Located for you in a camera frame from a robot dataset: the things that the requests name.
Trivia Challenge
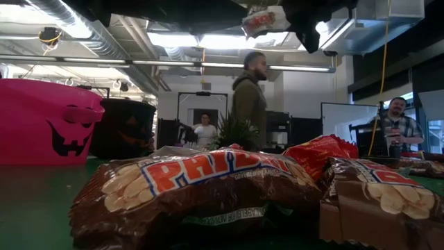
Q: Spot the black shelf unit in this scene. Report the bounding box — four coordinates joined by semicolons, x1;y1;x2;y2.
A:
265;110;291;153

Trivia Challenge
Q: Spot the small potted green plant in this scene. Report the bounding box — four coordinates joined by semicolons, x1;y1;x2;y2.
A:
211;112;261;152

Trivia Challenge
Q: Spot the yellow hanging cable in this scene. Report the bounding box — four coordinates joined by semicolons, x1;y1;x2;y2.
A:
368;0;391;157

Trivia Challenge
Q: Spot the person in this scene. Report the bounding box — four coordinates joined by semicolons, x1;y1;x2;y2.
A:
231;51;268;150
191;112;218;147
369;97;426;153

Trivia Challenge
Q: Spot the linear ceiling light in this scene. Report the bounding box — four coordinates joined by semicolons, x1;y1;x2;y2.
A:
0;54;336;73

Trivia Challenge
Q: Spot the rectangular metal air duct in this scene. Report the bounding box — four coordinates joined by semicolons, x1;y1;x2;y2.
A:
318;0;426;56

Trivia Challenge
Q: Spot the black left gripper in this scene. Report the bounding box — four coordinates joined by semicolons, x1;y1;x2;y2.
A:
148;0;249;34

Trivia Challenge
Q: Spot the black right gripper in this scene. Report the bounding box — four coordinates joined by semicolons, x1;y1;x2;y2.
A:
242;0;358;55

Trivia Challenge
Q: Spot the black cabinet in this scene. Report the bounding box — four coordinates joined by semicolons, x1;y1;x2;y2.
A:
290;117;323;147

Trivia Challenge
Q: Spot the yellow cable reel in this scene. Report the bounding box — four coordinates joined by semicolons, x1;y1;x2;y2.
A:
37;26;64;47

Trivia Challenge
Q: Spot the whiteboard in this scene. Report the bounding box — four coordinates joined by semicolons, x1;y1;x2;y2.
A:
321;102;379;153

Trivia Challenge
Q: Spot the white red candy wrapper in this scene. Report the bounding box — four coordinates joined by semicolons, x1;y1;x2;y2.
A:
241;5;291;38

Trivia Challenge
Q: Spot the background black rig frame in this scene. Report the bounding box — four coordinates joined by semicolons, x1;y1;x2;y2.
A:
176;91;230;147

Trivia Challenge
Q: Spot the pink pumpkin bucket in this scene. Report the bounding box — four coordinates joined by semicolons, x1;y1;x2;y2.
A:
0;78;105;167

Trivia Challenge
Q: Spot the clear gummy candy wrapper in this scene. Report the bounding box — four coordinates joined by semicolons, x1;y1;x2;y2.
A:
148;144;209;159

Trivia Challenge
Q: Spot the black panel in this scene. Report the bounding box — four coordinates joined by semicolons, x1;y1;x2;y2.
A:
157;117;180;149

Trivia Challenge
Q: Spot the silver spiral air duct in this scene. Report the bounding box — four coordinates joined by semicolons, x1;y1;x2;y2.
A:
29;0;162;94

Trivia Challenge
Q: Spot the black pumpkin bucket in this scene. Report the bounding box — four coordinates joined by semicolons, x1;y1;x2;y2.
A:
89;98;157;160

